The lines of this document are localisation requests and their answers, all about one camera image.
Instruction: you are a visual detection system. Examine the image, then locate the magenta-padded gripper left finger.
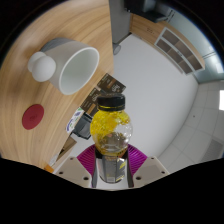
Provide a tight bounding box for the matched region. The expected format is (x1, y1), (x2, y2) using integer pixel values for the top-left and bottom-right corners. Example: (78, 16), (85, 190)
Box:
(53, 143), (101, 188)

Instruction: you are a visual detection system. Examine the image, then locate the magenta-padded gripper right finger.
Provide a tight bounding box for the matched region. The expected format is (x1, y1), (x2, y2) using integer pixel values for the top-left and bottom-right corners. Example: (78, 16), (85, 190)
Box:
(124, 143), (171, 188)

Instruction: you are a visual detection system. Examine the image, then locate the clear bottle with black cap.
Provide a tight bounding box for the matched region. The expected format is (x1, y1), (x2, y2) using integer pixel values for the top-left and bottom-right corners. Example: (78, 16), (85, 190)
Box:
(89, 93), (134, 184)

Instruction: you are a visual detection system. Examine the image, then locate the orange wooden box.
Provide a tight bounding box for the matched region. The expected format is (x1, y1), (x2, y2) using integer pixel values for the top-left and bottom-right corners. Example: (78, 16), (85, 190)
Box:
(43, 163), (55, 174)

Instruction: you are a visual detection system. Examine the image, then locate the wooden side desk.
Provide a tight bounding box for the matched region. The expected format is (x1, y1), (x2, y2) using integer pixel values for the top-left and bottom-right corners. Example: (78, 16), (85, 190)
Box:
(57, 135), (78, 159)

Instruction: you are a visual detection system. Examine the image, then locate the flat round red coaster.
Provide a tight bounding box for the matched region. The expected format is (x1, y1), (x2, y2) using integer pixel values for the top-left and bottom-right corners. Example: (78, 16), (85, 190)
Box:
(21, 103), (45, 131)

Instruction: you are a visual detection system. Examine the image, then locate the brown box with tan side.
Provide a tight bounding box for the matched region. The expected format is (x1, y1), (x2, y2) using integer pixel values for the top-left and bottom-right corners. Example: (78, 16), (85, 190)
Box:
(86, 86), (108, 109)

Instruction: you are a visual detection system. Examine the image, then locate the wide dark brown box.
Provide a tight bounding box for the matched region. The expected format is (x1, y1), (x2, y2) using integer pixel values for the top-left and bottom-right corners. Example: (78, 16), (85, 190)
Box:
(97, 73), (127, 96)

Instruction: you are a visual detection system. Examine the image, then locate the white mug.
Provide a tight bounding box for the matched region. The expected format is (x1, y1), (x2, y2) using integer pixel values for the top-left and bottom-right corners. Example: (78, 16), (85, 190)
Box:
(27, 37), (101, 96)

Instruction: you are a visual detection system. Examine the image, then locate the grey waste bin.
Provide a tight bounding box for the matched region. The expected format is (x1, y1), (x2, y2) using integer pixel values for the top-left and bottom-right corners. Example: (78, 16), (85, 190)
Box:
(112, 42), (122, 56)

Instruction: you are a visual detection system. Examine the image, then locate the black leather sofa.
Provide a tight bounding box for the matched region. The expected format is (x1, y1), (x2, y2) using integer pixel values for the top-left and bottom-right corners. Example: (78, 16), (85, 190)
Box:
(124, 0), (174, 23)

